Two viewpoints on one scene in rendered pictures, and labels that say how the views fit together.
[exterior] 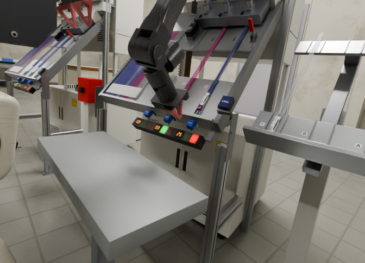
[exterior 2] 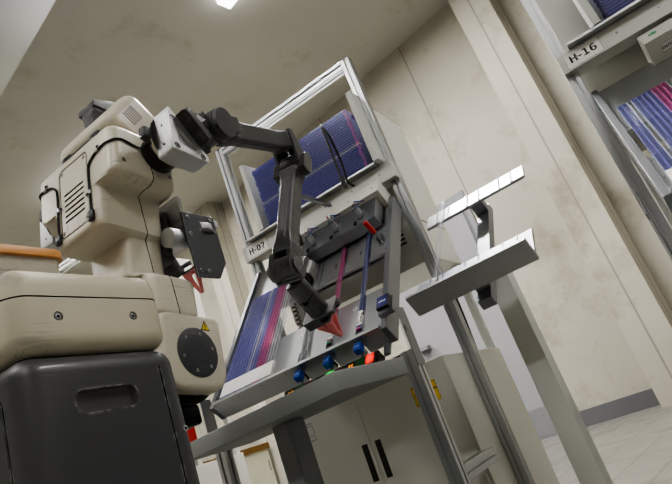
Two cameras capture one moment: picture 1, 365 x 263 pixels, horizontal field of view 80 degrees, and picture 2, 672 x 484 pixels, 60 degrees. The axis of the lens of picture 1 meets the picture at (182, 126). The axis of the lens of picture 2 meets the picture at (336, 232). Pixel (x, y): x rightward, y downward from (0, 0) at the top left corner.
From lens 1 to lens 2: 0.99 m
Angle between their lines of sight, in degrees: 34
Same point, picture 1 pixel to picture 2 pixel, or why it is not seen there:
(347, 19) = (530, 185)
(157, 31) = (290, 247)
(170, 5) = (290, 227)
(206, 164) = (416, 438)
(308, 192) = (526, 348)
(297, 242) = (561, 417)
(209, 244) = not seen: outside the picture
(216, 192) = (432, 411)
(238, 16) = (352, 228)
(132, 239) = (349, 375)
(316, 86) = (563, 302)
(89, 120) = not seen: outside the picture
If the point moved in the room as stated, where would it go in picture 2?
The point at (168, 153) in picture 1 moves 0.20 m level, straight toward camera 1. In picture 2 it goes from (352, 466) to (359, 465)
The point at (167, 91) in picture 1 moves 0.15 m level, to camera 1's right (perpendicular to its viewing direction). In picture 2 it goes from (317, 300) to (371, 282)
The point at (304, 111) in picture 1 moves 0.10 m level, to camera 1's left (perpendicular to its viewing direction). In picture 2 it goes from (580, 357) to (569, 361)
